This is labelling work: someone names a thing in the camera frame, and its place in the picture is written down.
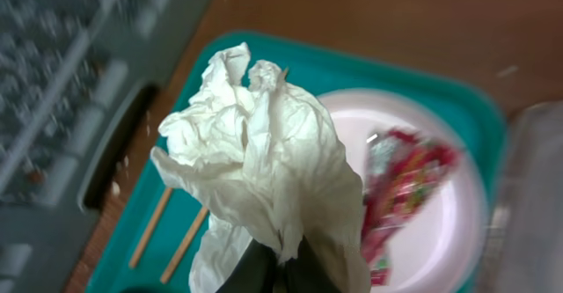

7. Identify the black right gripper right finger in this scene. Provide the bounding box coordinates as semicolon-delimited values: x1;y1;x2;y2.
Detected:
284;238;340;293

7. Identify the large white round plate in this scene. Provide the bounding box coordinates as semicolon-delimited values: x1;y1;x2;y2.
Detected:
319;89;488;292

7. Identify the left wooden chopstick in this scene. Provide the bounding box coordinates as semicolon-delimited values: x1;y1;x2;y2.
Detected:
128;187;172;269

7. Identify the wooden chopstick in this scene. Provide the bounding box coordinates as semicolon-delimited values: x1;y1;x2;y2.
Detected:
160;207;208;284
128;187;172;269

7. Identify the grey dishwasher rack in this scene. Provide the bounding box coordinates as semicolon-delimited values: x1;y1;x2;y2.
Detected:
1;0;210;293

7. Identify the right wooden chopstick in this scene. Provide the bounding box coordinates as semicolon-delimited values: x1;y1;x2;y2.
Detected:
160;207;208;284

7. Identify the white paper napkin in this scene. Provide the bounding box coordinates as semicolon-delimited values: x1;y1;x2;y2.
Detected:
150;44;370;292

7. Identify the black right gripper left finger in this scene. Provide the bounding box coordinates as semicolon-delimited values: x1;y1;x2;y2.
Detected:
216;239;277;293

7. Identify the teal plastic tray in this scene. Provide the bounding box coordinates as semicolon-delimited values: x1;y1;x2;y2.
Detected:
86;33;507;293

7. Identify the red snack wrapper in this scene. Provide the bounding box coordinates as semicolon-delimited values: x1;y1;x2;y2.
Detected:
361;128;458;287

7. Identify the clear plastic bin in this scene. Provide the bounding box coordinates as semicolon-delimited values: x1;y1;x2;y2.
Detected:
475;101;562;293

